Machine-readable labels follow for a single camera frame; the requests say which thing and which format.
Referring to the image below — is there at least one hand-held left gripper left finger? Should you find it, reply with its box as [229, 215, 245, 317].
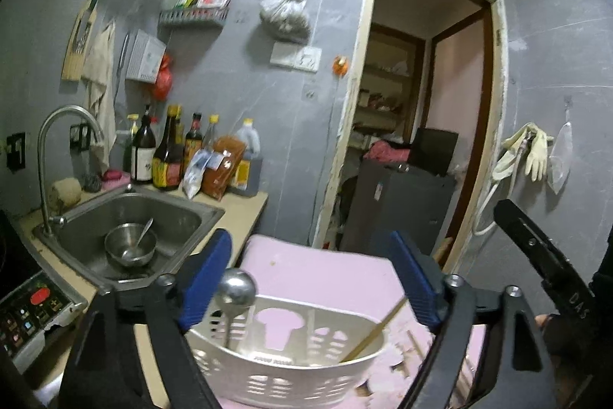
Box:
[57, 228, 234, 409]

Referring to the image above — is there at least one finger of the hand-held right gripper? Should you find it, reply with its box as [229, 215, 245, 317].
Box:
[493, 198, 575, 290]

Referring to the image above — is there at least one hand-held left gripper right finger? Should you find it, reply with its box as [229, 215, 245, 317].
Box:
[387, 229, 559, 409]

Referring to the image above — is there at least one metal ladle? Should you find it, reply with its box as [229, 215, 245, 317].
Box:
[213, 268, 258, 350]

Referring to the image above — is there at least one wooden chopstick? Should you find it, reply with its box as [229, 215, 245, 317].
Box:
[338, 296, 409, 364]

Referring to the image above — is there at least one white plastic utensil basket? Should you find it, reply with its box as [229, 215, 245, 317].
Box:
[184, 291, 388, 409]

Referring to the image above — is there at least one stainless steel sink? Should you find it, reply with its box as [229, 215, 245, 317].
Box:
[31, 191, 226, 290]

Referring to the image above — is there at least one dark grey cabinet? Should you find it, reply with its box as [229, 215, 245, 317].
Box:
[338, 160, 458, 266]

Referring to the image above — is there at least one metal spoon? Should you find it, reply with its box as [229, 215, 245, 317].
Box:
[121, 217, 155, 260]

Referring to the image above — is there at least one cream rubber glove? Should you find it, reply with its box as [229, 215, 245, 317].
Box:
[524, 126, 554, 181]
[493, 124, 532, 180]

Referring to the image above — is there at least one clear plastic bag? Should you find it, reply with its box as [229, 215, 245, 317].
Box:
[547, 122, 573, 194]

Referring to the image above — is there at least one steel bowl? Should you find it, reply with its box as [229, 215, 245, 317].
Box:
[104, 223, 158, 268]

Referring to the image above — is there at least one pink floral tablecloth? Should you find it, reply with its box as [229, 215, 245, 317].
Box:
[211, 234, 484, 409]

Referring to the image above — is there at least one white blue packet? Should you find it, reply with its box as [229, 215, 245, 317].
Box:
[182, 149, 226, 199]

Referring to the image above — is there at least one large jug yellow cap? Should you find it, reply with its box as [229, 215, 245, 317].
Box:
[229, 118, 263, 198]

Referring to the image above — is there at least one soy sauce bottle yellow label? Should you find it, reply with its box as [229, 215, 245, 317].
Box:
[152, 105, 185, 192]

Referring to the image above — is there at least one black box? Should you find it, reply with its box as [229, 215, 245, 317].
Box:
[409, 127, 459, 177]

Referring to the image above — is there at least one pink cloth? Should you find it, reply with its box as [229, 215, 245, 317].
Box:
[362, 140, 413, 164]

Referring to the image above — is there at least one pink soap dish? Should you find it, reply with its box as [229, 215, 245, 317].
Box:
[100, 169, 132, 186]

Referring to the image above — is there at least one dark bottle red label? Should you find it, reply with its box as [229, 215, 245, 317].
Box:
[184, 113, 204, 170]

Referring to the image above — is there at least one dark bottle white label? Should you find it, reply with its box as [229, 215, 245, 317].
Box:
[130, 105, 157, 186]

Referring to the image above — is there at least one clear bottle yellow cap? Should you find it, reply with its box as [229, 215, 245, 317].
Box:
[203, 114, 221, 151]

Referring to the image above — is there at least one green bottle yellow cap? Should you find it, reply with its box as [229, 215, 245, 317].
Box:
[123, 113, 141, 172]

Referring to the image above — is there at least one beige sponge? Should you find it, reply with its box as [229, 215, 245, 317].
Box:
[48, 178, 82, 211]

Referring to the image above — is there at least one induction cooker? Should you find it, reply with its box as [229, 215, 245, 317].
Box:
[0, 210, 89, 371]

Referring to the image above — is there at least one wooden storage shelf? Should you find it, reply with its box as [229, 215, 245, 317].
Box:
[345, 23, 427, 146]

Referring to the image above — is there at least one red plastic bag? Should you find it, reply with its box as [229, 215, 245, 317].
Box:
[153, 53, 174, 100]

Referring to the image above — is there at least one curved metal faucet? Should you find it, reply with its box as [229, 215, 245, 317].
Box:
[37, 105, 105, 237]

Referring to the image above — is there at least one hanging beige towel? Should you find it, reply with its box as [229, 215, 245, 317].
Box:
[81, 20, 118, 170]

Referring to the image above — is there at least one hanging wooden cutting board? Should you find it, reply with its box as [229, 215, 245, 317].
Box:
[61, 0, 106, 81]

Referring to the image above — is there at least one hanging grey plastic bag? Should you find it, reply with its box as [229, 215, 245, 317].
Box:
[259, 0, 314, 44]

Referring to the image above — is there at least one white hose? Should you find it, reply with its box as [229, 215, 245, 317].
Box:
[472, 136, 520, 238]

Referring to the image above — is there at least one black wall socket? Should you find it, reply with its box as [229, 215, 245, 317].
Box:
[6, 131, 27, 172]
[69, 124, 92, 151]

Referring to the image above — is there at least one wooden door frame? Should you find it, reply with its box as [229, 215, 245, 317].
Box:
[311, 0, 508, 276]

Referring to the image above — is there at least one white wall box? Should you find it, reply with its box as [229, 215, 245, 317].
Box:
[125, 30, 167, 83]

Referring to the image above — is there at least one white wall switch plate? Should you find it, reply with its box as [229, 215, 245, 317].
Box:
[269, 42, 323, 73]

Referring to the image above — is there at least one grey wire wall shelf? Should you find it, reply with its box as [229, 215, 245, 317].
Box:
[158, 7, 231, 29]

